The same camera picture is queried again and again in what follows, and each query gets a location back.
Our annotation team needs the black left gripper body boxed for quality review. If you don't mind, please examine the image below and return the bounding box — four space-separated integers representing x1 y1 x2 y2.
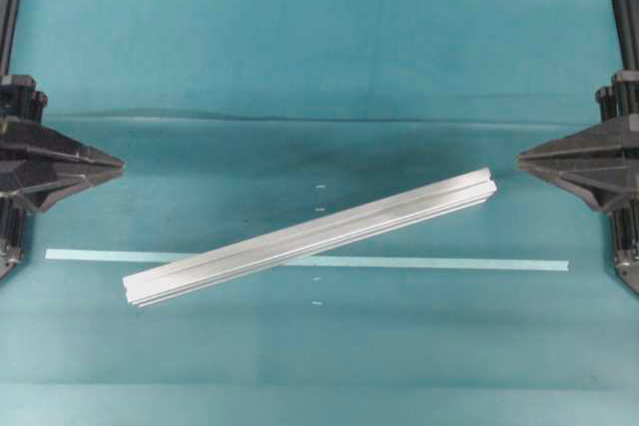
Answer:
1 124 125 212

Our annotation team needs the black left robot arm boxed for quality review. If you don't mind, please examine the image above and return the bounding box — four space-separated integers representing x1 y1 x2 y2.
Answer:
1 75 125 276

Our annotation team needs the black left frame post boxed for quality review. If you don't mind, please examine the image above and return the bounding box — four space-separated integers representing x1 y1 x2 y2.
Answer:
0 0 20 75

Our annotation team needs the silver aluminium extrusion rail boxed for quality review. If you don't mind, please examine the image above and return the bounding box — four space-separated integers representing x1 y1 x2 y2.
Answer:
123 168 497 307

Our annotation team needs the teal table cloth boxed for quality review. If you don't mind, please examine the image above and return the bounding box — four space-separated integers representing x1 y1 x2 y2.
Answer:
1 0 638 425

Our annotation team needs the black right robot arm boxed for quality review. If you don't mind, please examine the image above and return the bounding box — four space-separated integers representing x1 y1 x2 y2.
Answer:
516 70 638 292

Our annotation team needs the black right frame post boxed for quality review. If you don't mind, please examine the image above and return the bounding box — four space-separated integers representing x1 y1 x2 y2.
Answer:
612 0 638 71

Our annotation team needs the light blue tape strip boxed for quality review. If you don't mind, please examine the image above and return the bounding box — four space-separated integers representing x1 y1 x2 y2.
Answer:
45 248 569 272

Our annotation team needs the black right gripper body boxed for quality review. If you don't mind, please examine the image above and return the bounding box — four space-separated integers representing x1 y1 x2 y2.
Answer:
516 119 638 212

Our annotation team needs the black frame post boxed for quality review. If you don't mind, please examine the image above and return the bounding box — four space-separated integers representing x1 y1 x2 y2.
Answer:
612 0 638 71
0 0 20 75

